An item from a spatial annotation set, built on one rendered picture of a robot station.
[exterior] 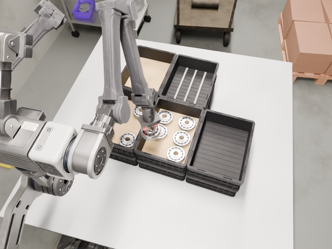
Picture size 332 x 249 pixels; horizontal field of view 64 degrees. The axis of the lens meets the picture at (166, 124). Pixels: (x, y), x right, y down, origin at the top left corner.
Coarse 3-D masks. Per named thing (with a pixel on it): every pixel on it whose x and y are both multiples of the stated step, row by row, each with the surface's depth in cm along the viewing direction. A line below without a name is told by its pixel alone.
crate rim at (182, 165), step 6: (156, 102) 162; (174, 102) 161; (180, 102) 161; (198, 108) 158; (198, 126) 152; (192, 138) 147; (138, 144) 146; (192, 144) 145; (138, 150) 144; (144, 156) 145; (150, 156) 142; (156, 156) 142; (186, 156) 142; (168, 162) 140; (186, 162) 140
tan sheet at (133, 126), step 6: (132, 102) 175; (132, 108) 172; (132, 114) 169; (132, 120) 167; (114, 126) 165; (120, 126) 165; (126, 126) 165; (132, 126) 164; (138, 126) 164; (120, 132) 162; (132, 132) 162; (114, 138) 160
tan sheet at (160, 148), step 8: (176, 120) 166; (168, 128) 163; (176, 128) 163; (168, 136) 160; (192, 136) 160; (144, 144) 157; (152, 144) 157; (160, 144) 157; (168, 144) 157; (152, 152) 154; (160, 152) 154; (184, 160) 151
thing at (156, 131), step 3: (159, 126) 140; (141, 129) 139; (156, 129) 139; (159, 129) 139; (141, 132) 138; (144, 132) 139; (147, 132) 138; (153, 132) 138; (156, 132) 138; (144, 135) 137; (147, 135) 137; (150, 135) 137; (153, 135) 137; (156, 135) 137
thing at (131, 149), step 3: (123, 87) 169; (129, 90) 167; (93, 120) 156; (138, 132) 150; (138, 135) 149; (138, 138) 148; (135, 141) 147; (114, 144) 147; (117, 144) 147; (135, 144) 146; (117, 147) 147; (120, 147) 146; (123, 147) 145; (126, 147) 145; (129, 147) 145; (132, 147) 145; (126, 150) 146; (129, 150) 145; (132, 150) 145
